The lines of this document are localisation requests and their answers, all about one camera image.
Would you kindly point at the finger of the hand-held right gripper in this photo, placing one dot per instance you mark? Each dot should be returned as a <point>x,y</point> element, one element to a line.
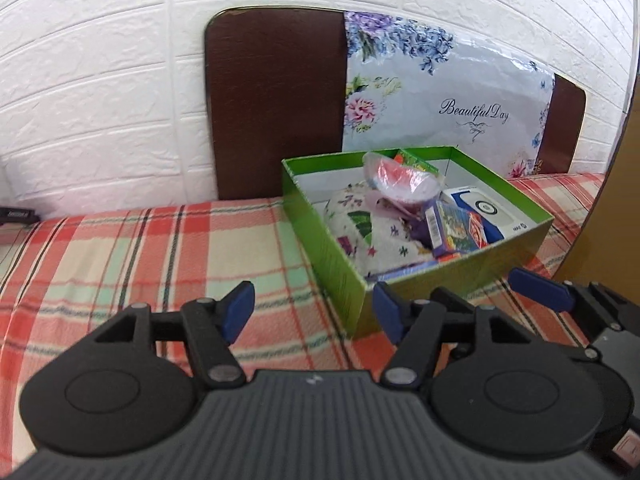
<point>542,290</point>
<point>455,300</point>

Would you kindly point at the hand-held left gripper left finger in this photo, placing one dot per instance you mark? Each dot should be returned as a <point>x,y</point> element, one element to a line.
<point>237,310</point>

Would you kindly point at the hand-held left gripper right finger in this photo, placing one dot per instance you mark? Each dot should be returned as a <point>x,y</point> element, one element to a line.
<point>387,312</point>

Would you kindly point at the colourful card box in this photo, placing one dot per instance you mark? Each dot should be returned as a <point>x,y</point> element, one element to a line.
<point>460,232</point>

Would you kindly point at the green cardboard box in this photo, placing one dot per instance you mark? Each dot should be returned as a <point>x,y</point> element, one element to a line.
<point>330,270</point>

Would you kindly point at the white floral cloth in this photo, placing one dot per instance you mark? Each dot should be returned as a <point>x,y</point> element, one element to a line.
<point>370,240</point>

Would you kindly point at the pink clear plastic bag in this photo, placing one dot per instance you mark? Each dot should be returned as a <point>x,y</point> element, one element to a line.
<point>400,180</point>

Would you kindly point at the green snack packet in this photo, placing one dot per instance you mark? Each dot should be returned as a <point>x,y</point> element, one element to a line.
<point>417,161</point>

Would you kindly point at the blue flat packet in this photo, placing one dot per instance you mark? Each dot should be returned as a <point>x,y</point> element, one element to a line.
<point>400,271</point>

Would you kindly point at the purple packet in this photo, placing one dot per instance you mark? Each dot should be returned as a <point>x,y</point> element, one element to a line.
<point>419,230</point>

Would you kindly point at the white and blue small box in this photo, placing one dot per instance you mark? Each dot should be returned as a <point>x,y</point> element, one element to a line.
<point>500,215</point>

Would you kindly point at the brown cardboard sheet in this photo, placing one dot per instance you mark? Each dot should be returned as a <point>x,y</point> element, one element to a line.
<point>615,240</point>

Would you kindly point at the red plaid blanket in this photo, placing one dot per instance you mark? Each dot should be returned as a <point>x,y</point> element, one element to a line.
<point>125,260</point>

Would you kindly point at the dark brown headboard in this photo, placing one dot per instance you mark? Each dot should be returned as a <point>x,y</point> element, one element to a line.
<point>275,110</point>

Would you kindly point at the floral plastic bag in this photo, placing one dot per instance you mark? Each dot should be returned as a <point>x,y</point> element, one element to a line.
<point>450,85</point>

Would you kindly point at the black flat device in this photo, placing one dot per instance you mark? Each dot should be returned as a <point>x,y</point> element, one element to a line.
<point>17,215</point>

